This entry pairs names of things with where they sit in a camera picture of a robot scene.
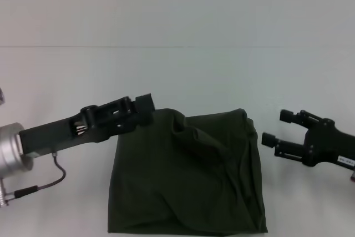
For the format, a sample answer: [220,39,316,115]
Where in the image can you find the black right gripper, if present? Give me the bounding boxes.
[261,109,355,170]

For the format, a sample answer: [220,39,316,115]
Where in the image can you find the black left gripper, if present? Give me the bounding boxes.
[18,93,156,156]

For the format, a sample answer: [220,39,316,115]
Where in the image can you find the dark green t-shirt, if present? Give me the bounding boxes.
[106,107,269,234]

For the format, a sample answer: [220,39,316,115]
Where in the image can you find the dark left arm cable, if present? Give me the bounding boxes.
[13,150,67,199]

